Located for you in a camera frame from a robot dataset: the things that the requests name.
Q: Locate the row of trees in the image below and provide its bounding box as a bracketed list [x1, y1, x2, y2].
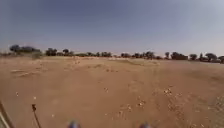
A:
[0, 44, 224, 64]

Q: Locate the robot's own part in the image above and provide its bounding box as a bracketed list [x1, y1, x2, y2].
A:
[67, 120, 81, 128]
[139, 122, 152, 128]

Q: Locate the thin dark stick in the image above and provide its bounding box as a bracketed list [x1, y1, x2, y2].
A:
[31, 103, 43, 128]

